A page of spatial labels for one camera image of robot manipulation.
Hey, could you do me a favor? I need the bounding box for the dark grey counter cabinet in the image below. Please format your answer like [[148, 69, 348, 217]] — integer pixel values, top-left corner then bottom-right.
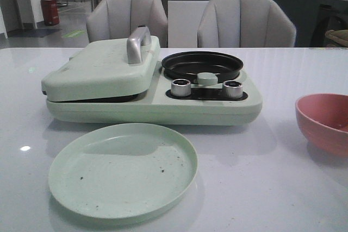
[[274, 0, 347, 47]]

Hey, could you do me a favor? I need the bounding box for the left grey armchair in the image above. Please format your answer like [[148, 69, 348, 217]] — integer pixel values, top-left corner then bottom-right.
[[86, 0, 168, 48]]

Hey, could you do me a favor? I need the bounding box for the black round frying pan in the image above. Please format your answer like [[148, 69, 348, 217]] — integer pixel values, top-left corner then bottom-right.
[[161, 51, 244, 83]]

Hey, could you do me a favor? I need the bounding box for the green sandwich maker lid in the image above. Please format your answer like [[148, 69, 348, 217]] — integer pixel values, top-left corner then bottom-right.
[[41, 27, 160, 102]]

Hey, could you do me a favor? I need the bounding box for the silver control knob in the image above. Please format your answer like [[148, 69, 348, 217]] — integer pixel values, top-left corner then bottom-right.
[[170, 78, 191, 97], [222, 80, 243, 99]]

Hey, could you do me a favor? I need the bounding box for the white refrigerator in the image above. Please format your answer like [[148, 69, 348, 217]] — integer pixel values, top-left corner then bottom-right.
[[167, 0, 210, 48]]

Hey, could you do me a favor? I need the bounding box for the right grey armchair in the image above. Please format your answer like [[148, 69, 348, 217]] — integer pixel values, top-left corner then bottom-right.
[[197, 0, 296, 48]]

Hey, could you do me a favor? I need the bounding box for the grey armchair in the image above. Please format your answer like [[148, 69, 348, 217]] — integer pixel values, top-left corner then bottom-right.
[[86, 0, 168, 48], [197, 0, 296, 48]]

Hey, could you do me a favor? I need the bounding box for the right silver control knob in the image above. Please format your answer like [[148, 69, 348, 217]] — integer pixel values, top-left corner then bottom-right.
[[222, 80, 243, 99]]

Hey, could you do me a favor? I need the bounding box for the pink bowl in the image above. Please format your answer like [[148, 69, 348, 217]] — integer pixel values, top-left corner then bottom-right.
[[295, 93, 347, 158]]

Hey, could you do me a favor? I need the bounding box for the green breakfast maker base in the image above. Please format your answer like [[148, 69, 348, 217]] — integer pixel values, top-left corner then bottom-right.
[[46, 65, 262, 126]]

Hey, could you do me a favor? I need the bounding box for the light green round plate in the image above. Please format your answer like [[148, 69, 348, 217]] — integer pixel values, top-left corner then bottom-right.
[[48, 123, 197, 223]]

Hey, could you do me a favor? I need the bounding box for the left silver control knob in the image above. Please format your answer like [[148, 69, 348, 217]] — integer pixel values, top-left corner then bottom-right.
[[170, 78, 191, 97]]

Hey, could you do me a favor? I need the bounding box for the red trash bin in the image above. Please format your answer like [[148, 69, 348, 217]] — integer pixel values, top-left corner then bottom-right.
[[40, 0, 59, 26]]

